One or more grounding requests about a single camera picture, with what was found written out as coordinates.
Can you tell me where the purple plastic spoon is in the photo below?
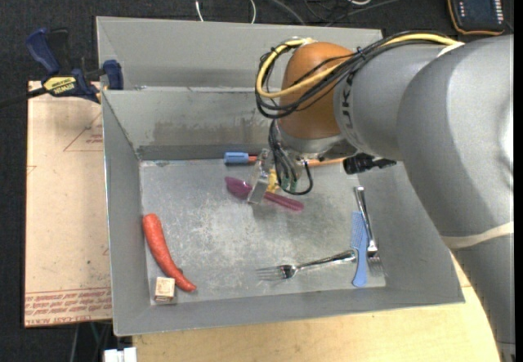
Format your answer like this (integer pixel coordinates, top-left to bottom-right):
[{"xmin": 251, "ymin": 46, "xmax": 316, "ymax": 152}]
[{"xmin": 224, "ymin": 176, "xmax": 306, "ymax": 212}]

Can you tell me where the black cylinder on white bracket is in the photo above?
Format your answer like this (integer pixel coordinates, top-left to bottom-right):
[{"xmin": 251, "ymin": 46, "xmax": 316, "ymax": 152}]
[{"xmin": 342, "ymin": 152, "xmax": 398, "ymax": 176}]

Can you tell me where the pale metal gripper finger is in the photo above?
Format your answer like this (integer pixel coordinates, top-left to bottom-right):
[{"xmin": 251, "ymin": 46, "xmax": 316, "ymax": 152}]
[
  {"xmin": 249, "ymin": 149, "xmax": 271, "ymax": 189},
  {"xmin": 246, "ymin": 170, "xmax": 271, "ymax": 205}
]

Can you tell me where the grey metal bin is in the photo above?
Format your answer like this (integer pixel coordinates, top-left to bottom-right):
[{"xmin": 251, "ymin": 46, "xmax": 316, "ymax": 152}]
[{"xmin": 96, "ymin": 16, "xmax": 466, "ymax": 337}]

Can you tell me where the small wooden cube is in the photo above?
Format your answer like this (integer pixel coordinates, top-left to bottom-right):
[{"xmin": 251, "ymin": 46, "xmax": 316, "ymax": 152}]
[{"xmin": 153, "ymin": 276, "xmax": 177, "ymax": 304}]

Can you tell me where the orange toy carrot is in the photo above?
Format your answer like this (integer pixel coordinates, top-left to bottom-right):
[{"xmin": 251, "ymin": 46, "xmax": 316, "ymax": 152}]
[{"xmin": 141, "ymin": 212, "xmax": 198, "ymax": 293}]

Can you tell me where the brown cardboard board red print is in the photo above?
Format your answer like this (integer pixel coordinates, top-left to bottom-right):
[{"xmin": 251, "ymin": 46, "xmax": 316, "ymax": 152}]
[{"xmin": 24, "ymin": 80, "xmax": 114, "ymax": 328}]

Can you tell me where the orange pencil with blue cap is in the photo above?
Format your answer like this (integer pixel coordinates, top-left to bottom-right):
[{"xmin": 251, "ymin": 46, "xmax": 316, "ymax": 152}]
[{"xmin": 223, "ymin": 150, "xmax": 348, "ymax": 168}]

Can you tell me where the silver metal fork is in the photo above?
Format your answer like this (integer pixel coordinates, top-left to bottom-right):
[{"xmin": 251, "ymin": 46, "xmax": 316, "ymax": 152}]
[
  {"xmin": 256, "ymin": 249, "xmax": 356, "ymax": 282},
  {"xmin": 353, "ymin": 185, "xmax": 385, "ymax": 276}
]

